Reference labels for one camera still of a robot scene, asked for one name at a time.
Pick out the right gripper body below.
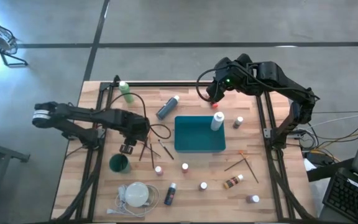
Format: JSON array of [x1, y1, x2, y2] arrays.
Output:
[[211, 53, 254, 91]]

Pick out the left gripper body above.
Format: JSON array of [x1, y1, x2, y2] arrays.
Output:
[[118, 123, 139, 147]]

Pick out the large white paint bottle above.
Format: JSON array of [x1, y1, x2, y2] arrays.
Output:
[[210, 111, 226, 132]]

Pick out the large green paint bottle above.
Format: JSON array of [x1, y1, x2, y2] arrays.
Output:
[[118, 80, 135, 104]]

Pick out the small blue paint bottle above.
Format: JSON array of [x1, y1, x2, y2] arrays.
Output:
[[163, 182, 178, 207]]

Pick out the small yellow ochre paint bottle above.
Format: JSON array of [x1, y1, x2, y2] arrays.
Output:
[[223, 174, 245, 190]]

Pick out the green plastic cup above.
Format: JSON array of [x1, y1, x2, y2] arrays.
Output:
[[109, 153, 132, 174]]

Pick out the paintbrush with silver ferrule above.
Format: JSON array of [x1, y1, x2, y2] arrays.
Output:
[[157, 138, 175, 161]]

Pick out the metal bowl with tool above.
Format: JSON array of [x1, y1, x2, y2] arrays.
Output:
[[124, 181, 150, 208]]

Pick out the teal plastic bin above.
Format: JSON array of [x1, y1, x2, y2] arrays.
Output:
[[173, 115, 227, 154]]

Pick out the black keyboard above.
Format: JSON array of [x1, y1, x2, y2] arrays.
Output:
[[321, 172, 358, 224]]

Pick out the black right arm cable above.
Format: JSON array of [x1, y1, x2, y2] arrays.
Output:
[[196, 66, 229, 103]]

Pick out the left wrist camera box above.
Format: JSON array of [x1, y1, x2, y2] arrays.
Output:
[[137, 123, 151, 141]]

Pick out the black aluminium table frame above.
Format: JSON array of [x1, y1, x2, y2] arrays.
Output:
[[54, 81, 315, 224]]

